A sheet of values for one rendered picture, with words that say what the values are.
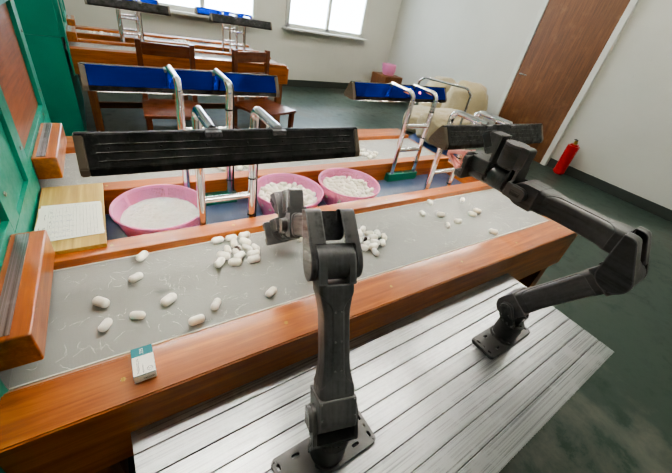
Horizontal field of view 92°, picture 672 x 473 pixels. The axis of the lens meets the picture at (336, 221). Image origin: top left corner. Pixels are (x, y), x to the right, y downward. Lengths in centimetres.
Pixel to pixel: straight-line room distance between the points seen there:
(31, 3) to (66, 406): 294
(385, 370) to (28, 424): 66
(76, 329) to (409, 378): 73
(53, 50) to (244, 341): 295
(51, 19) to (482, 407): 337
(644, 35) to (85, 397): 547
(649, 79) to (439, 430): 487
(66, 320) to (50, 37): 271
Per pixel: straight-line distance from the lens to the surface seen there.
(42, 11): 337
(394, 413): 83
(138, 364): 73
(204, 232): 103
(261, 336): 76
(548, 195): 90
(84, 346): 85
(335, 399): 62
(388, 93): 169
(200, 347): 76
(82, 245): 103
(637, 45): 540
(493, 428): 92
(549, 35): 574
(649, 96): 530
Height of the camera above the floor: 138
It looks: 33 degrees down
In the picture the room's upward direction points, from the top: 12 degrees clockwise
